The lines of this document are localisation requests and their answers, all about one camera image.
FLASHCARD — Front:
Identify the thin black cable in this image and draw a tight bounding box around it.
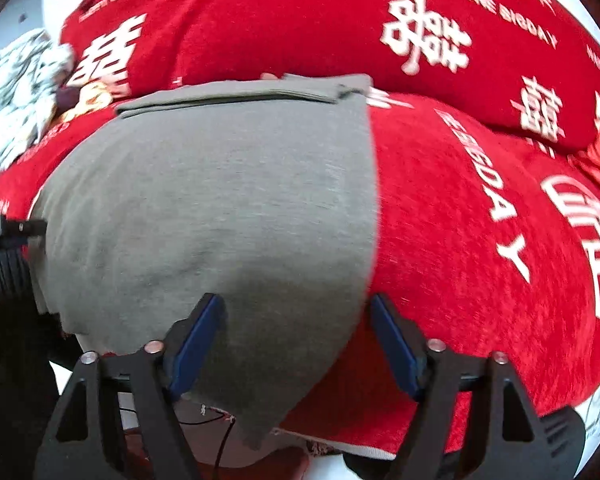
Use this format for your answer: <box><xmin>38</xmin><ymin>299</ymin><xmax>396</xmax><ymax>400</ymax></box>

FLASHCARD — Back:
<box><xmin>120</xmin><ymin>407</ymin><xmax>237</xmax><ymax>466</ymax></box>

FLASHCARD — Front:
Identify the dark purple cloth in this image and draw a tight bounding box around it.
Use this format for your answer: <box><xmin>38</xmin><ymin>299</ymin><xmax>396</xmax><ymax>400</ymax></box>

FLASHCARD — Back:
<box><xmin>55</xmin><ymin>85</ymin><xmax>88</xmax><ymax>113</ymax></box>

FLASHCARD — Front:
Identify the red printed back cushion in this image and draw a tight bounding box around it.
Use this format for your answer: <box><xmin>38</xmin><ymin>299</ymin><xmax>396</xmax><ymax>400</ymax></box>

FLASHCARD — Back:
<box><xmin>60</xmin><ymin>0</ymin><xmax>600</xmax><ymax>153</ymax></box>

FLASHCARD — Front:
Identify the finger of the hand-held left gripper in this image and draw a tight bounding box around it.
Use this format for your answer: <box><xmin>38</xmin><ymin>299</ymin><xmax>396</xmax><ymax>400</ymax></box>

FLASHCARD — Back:
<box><xmin>2</xmin><ymin>217</ymin><xmax>47</xmax><ymax>237</ymax></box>

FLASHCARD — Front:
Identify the pale grey patterned cloth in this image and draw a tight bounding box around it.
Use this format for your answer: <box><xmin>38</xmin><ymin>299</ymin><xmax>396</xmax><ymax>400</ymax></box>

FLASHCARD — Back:
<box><xmin>0</xmin><ymin>27</ymin><xmax>76</xmax><ymax>176</ymax></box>

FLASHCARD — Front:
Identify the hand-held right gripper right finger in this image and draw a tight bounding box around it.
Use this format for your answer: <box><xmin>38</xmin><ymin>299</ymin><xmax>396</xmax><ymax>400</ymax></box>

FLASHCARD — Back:
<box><xmin>370</xmin><ymin>294</ymin><xmax>548</xmax><ymax>480</ymax></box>

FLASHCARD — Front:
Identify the red printed sofa cover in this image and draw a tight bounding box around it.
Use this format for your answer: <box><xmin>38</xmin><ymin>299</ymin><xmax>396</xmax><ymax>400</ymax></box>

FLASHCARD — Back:
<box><xmin>0</xmin><ymin>87</ymin><xmax>600</xmax><ymax>461</ymax></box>

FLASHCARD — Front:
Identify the grey knitted sweater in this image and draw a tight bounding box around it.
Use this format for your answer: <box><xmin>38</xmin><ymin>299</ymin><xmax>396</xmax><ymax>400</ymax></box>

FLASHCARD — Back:
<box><xmin>27</xmin><ymin>74</ymin><xmax>381</xmax><ymax>451</ymax></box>

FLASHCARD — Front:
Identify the yellow cloth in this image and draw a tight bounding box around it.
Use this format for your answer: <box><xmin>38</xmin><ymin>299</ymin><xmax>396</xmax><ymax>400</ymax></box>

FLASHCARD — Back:
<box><xmin>50</xmin><ymin>82</ymin><xmax>116</xmax><ymax>126</ymax></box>

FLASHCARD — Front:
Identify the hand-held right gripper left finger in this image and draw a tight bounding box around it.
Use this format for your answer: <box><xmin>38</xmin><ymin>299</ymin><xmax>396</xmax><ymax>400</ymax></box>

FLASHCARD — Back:
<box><xmin>32</xmin><ymin>292</ymin><xmax>227</xmax><ymax>480</ymax></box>

